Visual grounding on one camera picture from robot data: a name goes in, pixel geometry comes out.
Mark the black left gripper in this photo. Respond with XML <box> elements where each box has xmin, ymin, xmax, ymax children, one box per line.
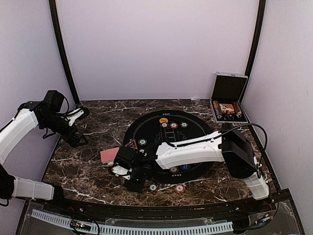
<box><xmin>41</xmin><ymin>113</ymin><xmax>88</xmax><ymax>148</ymax></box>

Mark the green chip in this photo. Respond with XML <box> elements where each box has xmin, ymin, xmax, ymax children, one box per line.
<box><xmin>138</xmin><ymin>139</ymin><xmax>147</xmax><ymax>145</ymax></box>
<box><xmin>180</xmin><ymin>122</ymin><xmax>188</xmax><ymax>128</ymax></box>

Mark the red backed card deck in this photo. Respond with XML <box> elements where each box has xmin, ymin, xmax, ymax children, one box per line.
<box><xmin>100</xmin><ymin>147</ymin><xmax>119</xmax><ymax>164</ymax></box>

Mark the red yellow poker chip stack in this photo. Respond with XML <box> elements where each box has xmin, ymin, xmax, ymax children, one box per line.
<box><xmin>175</xmin><ymin>184</ymin><xmax>185</xmax><ymax>193</ymax></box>

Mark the orange big blind button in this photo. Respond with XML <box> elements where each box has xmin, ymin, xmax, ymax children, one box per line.
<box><xmin>159</xmin><ymin>117</ymin><xmax>168</xmax><ymax>124</ymax></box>

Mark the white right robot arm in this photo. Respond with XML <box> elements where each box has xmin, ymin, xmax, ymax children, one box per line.
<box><xmin>125</xmin><ymin>123</ymin><xmax>269</xmax><ymax>212</ymax></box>

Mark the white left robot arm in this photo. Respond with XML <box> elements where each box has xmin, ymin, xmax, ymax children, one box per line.
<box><xmin>0</xmin><ymin>101</ymin><xmax>89</xmax><ymax>213</ymax></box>

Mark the black red poker chip stack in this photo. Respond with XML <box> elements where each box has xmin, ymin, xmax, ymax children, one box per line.
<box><xmin>149</xmin><ymin>184</ymin><xmax>157</xmax><ymax>192</ymax></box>

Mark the red triangle all-in marker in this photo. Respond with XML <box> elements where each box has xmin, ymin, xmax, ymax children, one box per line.
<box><xmin>125</xmin><ymin>139</ymin><xmax>137</xmax><ymax>149</ymax></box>

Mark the round black poker mat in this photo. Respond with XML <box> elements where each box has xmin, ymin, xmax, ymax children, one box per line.
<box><xmin>123</xmin><ymin>110</ymin><xmax>213</xmax><ymax>184</ymax></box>

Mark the blue small blind button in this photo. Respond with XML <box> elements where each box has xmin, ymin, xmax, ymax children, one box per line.
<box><xmin>180</xmin><ymin>164</ymin><xmax>191</xmax><ymax>171</ymax></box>

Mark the purple and orange chip roll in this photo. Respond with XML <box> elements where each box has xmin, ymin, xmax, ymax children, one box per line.
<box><xmin>212</xmin><ymin>100</ymin><xmax>223</xmax><ymax>119</ymax></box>

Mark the boxed card deck in case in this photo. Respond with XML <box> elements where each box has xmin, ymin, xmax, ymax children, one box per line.
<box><xmin>219</xmin><ymin>103</ymin><xmax>235</xmax><ymax>115</ymax></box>

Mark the brown chip roll in case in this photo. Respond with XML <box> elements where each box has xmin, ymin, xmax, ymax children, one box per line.
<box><xmin>232</xmin><ymin>102</ymin><xmax>243</xmax><ymax>118</ymax></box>

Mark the aluminium poker case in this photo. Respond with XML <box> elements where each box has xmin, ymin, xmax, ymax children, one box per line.
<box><xmin>210</xmin><ymin>72</ymin><xmax>248</xmax><ymax>125</ymax></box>

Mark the white slotted cable duct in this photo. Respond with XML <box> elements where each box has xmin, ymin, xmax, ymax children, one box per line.
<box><xmin>31</xmin><ymin>209</ymin><xmax>234</xmax><ymax>235</ymax></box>

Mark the black left frame post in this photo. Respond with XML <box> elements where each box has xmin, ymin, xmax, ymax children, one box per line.
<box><xmin>48</xmin><ymin>0</ymin><xmax>80</xmax><ymax>105</ymax></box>

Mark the black corner frame post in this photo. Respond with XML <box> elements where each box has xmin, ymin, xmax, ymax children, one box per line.
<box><xmin>245</xmin><ymin>0</ymin><xmax>267</xmax><ymax>77</ymax></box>

